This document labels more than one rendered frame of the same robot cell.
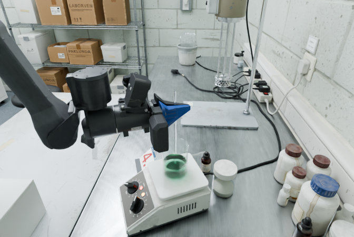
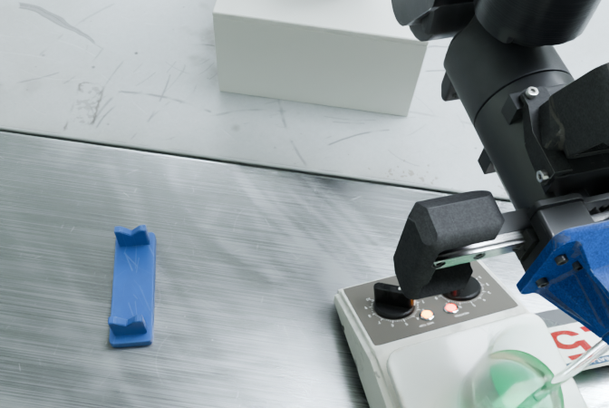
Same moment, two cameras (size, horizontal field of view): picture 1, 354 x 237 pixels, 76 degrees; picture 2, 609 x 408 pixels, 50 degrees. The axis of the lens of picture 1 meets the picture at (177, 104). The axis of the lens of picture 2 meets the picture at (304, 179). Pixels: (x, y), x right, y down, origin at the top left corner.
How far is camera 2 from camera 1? 0.28 m
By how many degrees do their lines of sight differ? 66
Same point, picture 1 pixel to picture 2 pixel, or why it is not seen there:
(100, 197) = not seen: hidden behind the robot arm
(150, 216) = (358, 340)
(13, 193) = (387, 23)
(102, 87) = not seen: outside the picture
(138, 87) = (590, 96)
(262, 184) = not seen: outside the picture
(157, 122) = (435, 208)
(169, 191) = (412, 384)
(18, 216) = (352, 58)
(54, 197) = (446, 120)
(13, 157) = not seen: outside the picture
